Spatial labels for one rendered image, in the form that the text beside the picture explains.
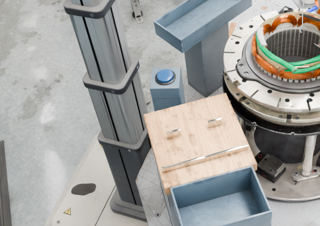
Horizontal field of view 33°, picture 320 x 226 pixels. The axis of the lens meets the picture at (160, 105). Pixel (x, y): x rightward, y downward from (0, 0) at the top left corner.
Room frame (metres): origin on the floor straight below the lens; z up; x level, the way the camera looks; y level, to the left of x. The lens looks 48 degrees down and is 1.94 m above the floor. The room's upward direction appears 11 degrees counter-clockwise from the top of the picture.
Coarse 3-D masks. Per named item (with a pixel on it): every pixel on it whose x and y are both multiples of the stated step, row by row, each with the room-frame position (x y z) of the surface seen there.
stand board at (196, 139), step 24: (216, 96) 0.77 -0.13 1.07; (144, 120) 0.76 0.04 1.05; (168, 120) 0.73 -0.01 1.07; (192, 120) 0.72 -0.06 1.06; (168, 144) 0.67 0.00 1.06; (192, 144) 0.66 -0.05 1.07; (216, 144) 0.65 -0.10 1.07; (240, 144) 0.63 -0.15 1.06; (192, 168) 0.60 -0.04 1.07; (216, 168) 0.59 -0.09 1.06; (168, 192) 0.57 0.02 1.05
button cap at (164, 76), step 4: (160, 72) 0.90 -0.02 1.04; (164, 72) 0.90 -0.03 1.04; (168, 72) 0.90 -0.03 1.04; (172, 72) 0.89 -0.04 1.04; (160, 76) 0.89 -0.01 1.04; (164, 76) 0.89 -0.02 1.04; (168, 76) 0.88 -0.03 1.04; (172, 76) 0.88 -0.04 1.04; (160, 80) 0.88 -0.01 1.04; (164, 80) 0.87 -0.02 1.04; (168, 80) 0.87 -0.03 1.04
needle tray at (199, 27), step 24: (192, 0) 1.13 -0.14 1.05; (216, 0) 1.15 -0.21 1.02; (240, 0) 1.08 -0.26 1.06; (168, 24) 1.09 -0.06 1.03; (192, 24) 1.07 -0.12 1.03; (216, 24) 1.04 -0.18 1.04; (192, 48) 1.06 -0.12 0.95; (216, 48) 1.05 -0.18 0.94; (192, 72) 1.07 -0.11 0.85; (216, 72) 1.05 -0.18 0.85
